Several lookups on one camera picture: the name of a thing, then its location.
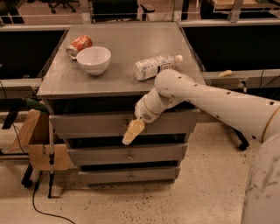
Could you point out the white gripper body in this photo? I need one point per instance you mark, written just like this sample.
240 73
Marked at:
142 112

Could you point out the white ceramic bowl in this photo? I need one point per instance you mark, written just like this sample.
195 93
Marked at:
94 60

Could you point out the clear plastic water bottle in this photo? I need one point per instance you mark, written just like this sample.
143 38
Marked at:
149 68

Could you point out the grey top drawer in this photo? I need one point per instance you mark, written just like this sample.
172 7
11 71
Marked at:
114 124

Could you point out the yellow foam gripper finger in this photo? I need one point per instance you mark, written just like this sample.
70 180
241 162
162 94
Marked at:
134 129

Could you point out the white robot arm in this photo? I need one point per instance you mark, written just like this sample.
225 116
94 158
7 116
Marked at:
254 116

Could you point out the grey middle drawer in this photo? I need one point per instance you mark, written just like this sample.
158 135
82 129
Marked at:
128 154

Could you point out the small yellow foam piece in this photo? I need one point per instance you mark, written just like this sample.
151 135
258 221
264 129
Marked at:
225 73

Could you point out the grey drawer cabinet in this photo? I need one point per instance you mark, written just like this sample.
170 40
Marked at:
67 89

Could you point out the grey metal pole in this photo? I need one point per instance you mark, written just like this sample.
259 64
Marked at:
51 159

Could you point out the brown cardboard box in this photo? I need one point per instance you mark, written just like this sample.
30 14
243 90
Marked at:
33 138

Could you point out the green handled tool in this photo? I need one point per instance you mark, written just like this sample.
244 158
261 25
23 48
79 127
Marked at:
13 106

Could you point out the black office chair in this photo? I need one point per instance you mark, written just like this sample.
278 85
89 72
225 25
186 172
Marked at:
53 4

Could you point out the red soda can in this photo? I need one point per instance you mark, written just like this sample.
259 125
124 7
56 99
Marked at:
79 44

